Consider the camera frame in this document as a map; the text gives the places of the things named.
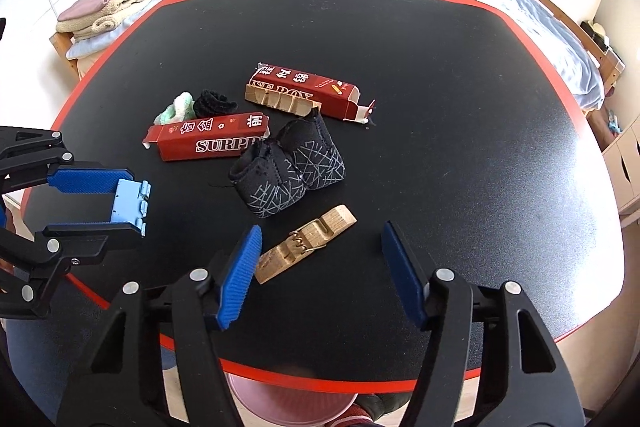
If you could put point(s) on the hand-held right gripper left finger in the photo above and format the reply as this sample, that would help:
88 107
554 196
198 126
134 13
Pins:
240 277

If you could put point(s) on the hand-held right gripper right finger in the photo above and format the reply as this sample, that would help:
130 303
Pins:
402 279

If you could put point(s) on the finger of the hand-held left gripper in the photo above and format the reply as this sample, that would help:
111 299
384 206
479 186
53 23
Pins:
85 178
90 236

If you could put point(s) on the light blue plastic clip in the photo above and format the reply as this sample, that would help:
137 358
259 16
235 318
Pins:
127 207

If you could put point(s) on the wooden clothespin with spring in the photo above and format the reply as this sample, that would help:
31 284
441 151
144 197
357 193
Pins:
300 244

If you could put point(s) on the mint white sock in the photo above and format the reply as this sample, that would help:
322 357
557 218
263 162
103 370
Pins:
175 109

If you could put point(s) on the red carton box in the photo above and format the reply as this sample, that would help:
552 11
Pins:
210 134

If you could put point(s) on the pink waste bin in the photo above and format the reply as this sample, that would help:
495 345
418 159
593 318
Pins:
285 402

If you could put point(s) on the black sock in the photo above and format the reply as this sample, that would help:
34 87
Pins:
215 104

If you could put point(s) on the notched wooden clothespin piece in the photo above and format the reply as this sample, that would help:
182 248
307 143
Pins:
280 101

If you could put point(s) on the red box with wooden tray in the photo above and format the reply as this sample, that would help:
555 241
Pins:
320 89

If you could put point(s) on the cream folded blanket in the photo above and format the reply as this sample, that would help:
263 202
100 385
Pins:
110 22

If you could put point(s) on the dark slipper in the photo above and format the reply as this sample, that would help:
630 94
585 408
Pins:
387 409

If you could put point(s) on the person's leg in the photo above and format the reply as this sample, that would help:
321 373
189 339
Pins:
35 357

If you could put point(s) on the person's foot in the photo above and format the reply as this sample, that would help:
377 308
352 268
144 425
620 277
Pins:
352 417

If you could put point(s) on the white cabinet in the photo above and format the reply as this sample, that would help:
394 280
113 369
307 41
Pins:
625 167

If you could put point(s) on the small blue toy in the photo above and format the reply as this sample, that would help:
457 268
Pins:
613 123

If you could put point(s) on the black bag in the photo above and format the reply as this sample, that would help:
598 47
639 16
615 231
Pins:
595 38

